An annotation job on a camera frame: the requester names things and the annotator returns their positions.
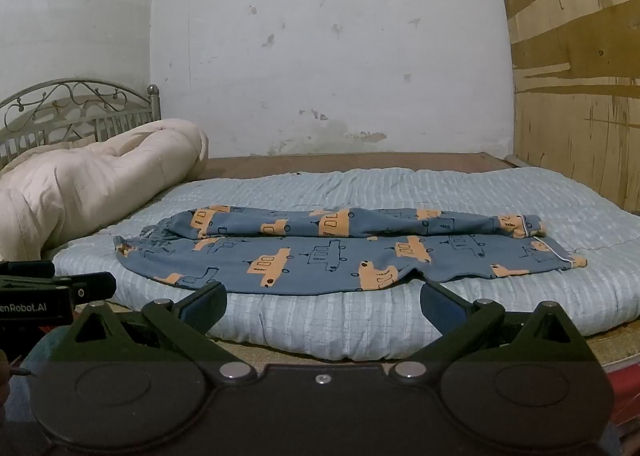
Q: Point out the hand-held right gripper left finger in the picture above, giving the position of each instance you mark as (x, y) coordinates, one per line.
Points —
(207, 306)

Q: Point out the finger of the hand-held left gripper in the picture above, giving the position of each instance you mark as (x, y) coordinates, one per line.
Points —
(92, 286)

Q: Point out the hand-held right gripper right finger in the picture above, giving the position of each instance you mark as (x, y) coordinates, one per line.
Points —
(440, 308)

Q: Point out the blue pants with orange cars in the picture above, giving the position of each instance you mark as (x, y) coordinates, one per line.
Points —
(325, 256)

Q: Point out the light blue ribbed mattress pad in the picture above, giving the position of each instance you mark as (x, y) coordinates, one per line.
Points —
(350, 321)

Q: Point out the cream comforter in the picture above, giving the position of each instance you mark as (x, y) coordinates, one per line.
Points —
(85, 186)

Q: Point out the wooden bed platform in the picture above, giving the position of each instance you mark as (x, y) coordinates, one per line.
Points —
(350, 162)

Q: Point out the ornate metal headboard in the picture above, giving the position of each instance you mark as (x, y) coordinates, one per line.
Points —
(75, 111)

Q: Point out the plywood panel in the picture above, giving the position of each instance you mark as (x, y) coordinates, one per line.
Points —
(575, 61)

